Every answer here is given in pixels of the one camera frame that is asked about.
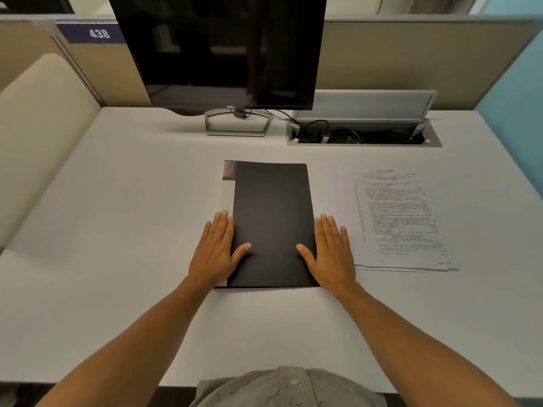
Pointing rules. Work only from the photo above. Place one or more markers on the person's right hand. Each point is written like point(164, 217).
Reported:
point(333, 258)

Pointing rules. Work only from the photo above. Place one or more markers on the person's left hand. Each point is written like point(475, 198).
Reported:
point(212, 258)

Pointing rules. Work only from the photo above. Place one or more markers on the black folder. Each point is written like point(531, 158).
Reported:
point(271, 207)

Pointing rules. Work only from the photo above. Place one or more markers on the stack of printed papers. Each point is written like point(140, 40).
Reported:
point(398, 216)

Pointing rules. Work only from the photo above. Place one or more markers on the person's right forearm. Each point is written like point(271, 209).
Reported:
point(415, 347)

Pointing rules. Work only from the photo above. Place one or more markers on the person's left forearm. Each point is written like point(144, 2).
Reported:
point(127, 347)

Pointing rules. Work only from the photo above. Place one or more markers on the person's grey shirt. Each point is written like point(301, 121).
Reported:
point(288, 389)

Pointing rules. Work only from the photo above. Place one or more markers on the silver monitor stand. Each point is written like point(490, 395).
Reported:
point(235, 132)

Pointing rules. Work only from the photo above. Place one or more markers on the beige fabric partition panel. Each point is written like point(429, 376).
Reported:
point(21, 50)
point(382, 59)

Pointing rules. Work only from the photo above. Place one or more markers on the black computer monitor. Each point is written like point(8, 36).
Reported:
point(212, 50)

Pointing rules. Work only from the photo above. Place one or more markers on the cream curved desk divider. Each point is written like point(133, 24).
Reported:
point(38, 135)

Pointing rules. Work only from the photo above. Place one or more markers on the blue number sign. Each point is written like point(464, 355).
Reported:
point(72, 33)

